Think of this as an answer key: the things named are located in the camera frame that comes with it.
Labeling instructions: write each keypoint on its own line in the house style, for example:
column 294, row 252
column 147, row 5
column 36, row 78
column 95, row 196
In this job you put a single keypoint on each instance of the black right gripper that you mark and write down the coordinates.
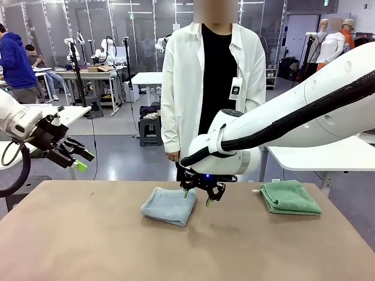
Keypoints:
column 199, row 181

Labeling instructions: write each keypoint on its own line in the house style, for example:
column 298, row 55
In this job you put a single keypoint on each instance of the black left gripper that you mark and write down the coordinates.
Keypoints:
column 48, row 136

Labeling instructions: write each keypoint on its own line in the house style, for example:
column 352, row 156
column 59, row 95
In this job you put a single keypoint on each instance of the blue-grey terry towel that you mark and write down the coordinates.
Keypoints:
column 170, row 206

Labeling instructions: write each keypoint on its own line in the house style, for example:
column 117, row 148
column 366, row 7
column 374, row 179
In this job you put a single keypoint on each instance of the green terry towel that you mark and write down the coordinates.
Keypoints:
column 293, row 199

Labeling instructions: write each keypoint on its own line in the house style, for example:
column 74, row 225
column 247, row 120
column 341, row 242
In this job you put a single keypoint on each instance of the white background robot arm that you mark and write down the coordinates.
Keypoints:
column 105, row 48
column 162, row 42

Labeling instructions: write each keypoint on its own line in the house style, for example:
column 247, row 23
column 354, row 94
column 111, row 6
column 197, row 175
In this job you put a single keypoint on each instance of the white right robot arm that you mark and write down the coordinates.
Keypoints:
column 322, row 93

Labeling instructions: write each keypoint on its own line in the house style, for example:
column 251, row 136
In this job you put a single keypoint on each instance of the person's right hand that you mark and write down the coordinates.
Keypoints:
column 173, row 156

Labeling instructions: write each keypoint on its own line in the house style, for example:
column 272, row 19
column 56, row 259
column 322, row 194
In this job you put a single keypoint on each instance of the dark green bag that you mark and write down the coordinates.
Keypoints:
column 41, row 153

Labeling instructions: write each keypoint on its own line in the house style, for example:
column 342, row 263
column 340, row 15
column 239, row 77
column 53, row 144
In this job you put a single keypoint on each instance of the white table with rounded corner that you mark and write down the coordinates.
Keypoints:
column 322, row 155
column 77, row 112

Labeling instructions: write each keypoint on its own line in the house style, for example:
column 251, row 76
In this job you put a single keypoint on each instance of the dark grey round-hole stool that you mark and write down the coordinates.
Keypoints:
column 35, row 184

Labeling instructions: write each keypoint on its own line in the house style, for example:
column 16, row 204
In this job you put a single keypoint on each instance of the grey plastic stool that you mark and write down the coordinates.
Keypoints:
column 146, row 122
column 96, row 108
column 156, row 106

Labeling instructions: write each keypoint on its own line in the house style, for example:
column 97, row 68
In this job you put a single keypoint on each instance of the black tripod pole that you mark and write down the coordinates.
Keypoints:
column 76, row 70

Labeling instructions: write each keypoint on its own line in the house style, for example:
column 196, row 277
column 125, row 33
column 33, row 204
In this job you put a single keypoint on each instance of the dark clothes pile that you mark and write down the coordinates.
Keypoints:
column 148, row 111

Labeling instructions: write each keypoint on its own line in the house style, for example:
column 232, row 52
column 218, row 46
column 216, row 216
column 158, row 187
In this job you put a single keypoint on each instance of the open cardboard box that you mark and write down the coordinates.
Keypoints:
column 99, row 69

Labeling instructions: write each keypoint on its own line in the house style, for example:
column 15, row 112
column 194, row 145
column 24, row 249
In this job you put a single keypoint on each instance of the seated person with dark hair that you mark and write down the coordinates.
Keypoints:
column 36, row 60

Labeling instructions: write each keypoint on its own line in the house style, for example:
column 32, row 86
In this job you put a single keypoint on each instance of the black stand pole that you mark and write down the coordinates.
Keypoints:
column 128, row 67

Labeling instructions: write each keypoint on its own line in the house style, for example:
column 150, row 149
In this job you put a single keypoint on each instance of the person in white shirt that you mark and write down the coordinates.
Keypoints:
column 181, row 87

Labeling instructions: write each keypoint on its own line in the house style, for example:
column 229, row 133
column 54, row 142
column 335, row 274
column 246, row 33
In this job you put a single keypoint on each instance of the white height-adjustable desk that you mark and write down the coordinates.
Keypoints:
column 146, row 78

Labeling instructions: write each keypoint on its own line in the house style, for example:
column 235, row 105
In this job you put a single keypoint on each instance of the person in blue hoodie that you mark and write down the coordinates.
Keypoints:
column 16, row 61

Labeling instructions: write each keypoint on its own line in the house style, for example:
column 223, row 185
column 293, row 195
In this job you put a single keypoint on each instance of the white id badge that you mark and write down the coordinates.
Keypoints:
column 235, row 89

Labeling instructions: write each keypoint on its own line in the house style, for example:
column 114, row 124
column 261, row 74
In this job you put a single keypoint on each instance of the shelf with shoes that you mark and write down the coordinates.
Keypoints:
column 271, row 77

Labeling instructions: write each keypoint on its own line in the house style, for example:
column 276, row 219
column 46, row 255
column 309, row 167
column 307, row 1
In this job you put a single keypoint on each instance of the black bags pile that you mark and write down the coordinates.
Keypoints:
column 288, row 68

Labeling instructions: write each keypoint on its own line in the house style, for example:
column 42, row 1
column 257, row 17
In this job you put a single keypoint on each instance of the mannequin with grey top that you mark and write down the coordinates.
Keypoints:
column 320, row 38

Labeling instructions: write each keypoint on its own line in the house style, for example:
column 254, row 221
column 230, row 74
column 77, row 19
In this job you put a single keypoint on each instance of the mannequin with white shirt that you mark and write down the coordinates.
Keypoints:
column 332, row 47

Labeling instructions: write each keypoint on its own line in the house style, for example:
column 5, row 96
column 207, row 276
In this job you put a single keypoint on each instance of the mannequin with orange shirt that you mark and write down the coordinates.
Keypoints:
column 348, row 36

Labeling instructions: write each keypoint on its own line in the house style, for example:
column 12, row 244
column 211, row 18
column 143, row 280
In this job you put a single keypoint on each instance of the clothes rack with dark garments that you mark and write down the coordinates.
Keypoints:
column 360, row 42

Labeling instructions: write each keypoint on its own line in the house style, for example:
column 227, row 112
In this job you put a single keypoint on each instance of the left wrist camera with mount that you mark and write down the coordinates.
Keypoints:
column 55, row 120

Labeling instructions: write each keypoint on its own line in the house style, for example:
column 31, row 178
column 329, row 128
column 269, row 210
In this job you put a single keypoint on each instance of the white desk with metal frame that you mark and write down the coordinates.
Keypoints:
column 101, row 75

